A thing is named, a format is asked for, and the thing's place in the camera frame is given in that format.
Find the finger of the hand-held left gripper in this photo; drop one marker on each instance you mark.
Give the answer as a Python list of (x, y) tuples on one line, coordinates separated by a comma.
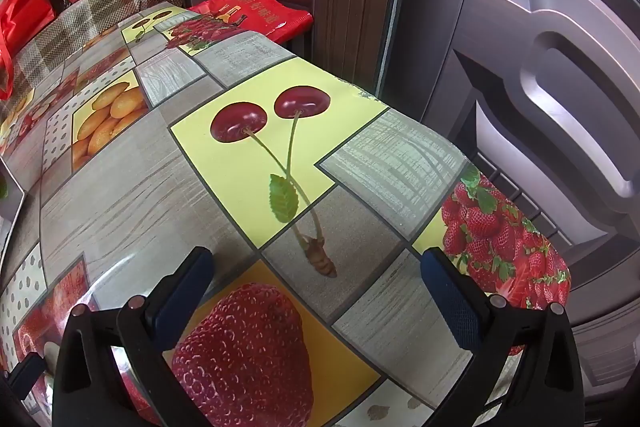
[(27, 372)]

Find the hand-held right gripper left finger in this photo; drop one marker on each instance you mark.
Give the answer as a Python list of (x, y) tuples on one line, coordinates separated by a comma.
[(185, 292)]

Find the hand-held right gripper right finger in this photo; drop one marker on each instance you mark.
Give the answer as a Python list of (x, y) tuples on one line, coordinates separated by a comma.
[(450, 302)]

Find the white cardboard box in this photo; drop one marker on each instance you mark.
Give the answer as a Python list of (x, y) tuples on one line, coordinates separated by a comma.
[(12, 217)]

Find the fruit print tablecloth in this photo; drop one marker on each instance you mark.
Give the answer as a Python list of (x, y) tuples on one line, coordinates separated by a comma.
[(150, 187)]

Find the brown door with windows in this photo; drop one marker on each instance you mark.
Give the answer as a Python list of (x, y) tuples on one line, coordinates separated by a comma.
[(550, 57)]

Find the flat red printed bag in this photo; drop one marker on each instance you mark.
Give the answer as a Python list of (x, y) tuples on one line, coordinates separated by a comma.
[(260, 12)]

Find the shiny red tote bag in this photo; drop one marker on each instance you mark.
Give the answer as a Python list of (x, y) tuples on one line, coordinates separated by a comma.
[(20, 12)]

